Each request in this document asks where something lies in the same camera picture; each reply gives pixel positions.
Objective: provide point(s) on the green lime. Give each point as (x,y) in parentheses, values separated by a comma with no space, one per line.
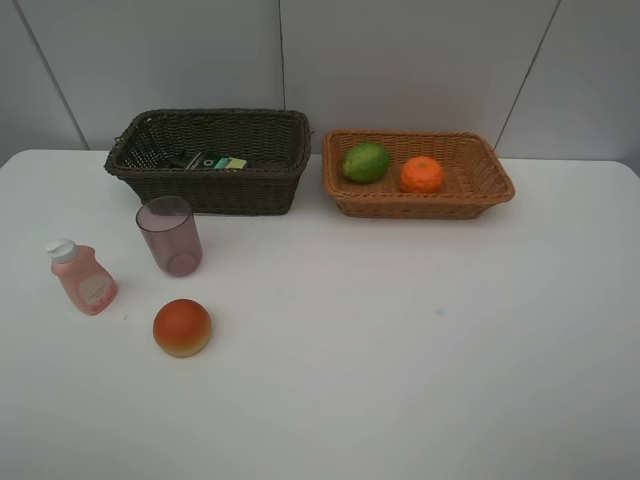
(366,163)

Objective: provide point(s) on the orange tangerine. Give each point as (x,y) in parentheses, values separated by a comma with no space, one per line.
(421,175)

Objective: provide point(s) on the black pump bottle green label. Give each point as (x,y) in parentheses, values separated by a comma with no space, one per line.
(206,161)

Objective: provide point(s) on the translucent purple plastic cup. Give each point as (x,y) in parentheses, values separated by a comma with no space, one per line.
(169,229)

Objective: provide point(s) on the pink bottle white cap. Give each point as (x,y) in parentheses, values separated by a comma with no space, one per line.
(85,281)

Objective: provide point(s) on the dark brown wicker basket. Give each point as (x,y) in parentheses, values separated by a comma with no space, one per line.
(275,143)

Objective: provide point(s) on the round orange bread bun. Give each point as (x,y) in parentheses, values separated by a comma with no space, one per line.
(182,328)

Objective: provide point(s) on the orange wicker basket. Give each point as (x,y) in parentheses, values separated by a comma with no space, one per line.
(474,179)

